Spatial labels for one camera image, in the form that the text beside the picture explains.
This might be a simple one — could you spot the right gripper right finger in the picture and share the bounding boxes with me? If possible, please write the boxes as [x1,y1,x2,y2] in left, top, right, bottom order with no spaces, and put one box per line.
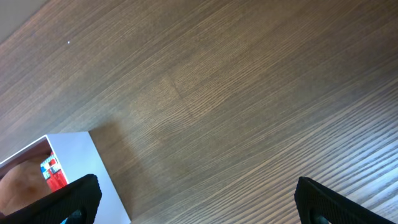
[294,177,394,224]

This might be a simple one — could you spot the pink open cardboard box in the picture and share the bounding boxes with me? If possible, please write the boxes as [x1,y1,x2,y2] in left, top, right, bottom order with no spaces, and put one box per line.
[1,131,131,224]

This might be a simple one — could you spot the red toy fire truck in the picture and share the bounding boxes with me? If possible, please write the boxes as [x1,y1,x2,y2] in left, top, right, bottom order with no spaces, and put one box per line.
[40,153,68,192]

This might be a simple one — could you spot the brown plush toy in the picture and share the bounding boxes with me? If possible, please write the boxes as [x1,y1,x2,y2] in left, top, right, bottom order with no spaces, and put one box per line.
[1,155,52,216]

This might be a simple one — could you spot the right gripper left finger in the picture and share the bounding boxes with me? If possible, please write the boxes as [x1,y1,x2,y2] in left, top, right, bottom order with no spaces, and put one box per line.
[1,174,102,224]

